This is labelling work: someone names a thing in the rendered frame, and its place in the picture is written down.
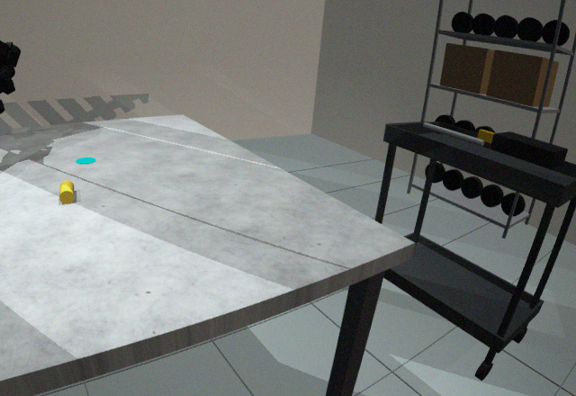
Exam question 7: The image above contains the yellow cylinder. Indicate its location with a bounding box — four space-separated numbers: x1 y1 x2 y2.
59 181 74 204

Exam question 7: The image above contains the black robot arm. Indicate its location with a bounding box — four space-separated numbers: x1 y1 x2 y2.
0 41 21 95

